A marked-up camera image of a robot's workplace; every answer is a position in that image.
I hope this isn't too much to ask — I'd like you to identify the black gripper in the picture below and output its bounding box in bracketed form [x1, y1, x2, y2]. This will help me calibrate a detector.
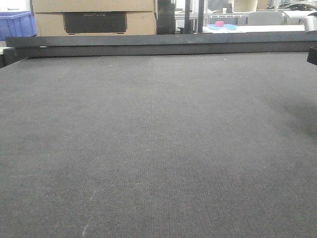
[307, 47, 317, 63]

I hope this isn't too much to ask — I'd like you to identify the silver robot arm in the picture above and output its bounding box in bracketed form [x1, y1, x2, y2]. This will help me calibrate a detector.
[303, 12, 317, 65]

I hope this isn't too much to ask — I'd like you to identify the dark grey conveyor belt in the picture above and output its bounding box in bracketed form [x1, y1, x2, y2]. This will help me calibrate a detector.
[0, 53, 317, 238]

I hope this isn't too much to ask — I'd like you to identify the brown cardboard box with print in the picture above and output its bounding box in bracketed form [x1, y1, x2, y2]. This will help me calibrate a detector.
[30, 0, 158, 36]

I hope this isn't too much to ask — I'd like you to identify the white background table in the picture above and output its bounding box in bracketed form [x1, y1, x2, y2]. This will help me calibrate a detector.
[203, 25, 305, 34]

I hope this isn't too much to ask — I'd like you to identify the pink tape roll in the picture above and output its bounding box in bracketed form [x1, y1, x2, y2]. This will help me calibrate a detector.
[215, 21, 224, 27]

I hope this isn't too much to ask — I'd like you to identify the black pillar block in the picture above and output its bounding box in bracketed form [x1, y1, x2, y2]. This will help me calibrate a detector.
[157, 0, 175, 35]

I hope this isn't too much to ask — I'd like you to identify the blue plastic crate far left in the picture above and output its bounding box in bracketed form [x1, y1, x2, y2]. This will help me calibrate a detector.
[0, 11, 37, 41]

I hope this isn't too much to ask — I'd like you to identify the black vertical post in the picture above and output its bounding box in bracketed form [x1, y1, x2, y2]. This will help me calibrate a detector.
[184, 0, 205, 34]

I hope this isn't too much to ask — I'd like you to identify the black conveyor side rail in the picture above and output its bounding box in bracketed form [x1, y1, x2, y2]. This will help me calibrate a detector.
[6, 31, 317, 58]

